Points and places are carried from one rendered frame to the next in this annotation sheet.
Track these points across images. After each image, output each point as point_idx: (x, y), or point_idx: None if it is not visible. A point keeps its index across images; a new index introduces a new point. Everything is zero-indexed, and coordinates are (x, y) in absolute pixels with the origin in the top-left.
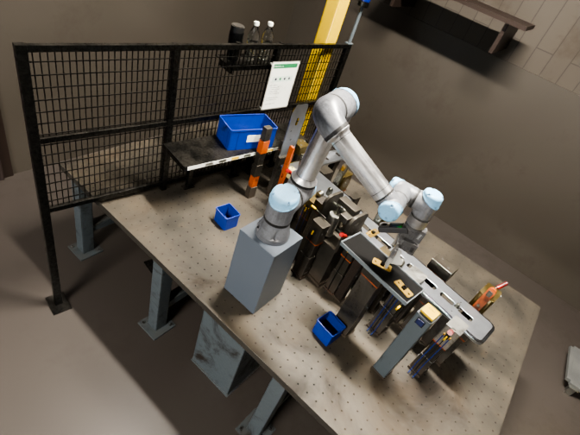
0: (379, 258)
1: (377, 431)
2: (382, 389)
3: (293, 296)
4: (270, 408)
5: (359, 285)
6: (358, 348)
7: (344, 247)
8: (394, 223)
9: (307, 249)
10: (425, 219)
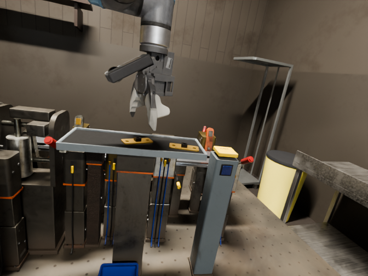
0: (127, 138)
1: None
2: None
3: None
4: None
5: (124, 191)
6: (163, 272)
7: (69, 147)
8: (124, 63)
9: (1, 214)
10: (168, 22)
